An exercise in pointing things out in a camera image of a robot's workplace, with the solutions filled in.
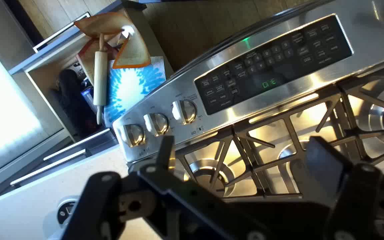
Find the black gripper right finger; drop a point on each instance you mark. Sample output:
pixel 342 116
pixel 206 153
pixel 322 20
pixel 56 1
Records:
pixel 356 200

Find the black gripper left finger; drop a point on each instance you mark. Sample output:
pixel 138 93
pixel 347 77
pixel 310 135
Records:
pixel 99 200

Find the silver range knob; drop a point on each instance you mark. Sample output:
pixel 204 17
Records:
pixel 158 124
pixel 184 112
pixel 135 135

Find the black item in drawer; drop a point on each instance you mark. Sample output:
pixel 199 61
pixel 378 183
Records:
pixel 74 101

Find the black cast iron burner grate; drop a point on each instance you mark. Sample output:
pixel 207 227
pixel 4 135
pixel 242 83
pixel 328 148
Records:
pixel 263 141
pixel 222 153
pixel 366 95

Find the blue and white cloth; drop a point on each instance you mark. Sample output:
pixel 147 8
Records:
pixel 130 87

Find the white rolling pin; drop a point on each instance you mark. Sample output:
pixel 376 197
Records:
pixel 99 75

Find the stainless steel gas range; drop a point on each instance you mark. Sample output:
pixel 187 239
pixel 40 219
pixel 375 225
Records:
pixel 290 84

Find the toast shaped pot holder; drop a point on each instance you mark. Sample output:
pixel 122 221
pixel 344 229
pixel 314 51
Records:
pixel 134 55
pixel 106 21

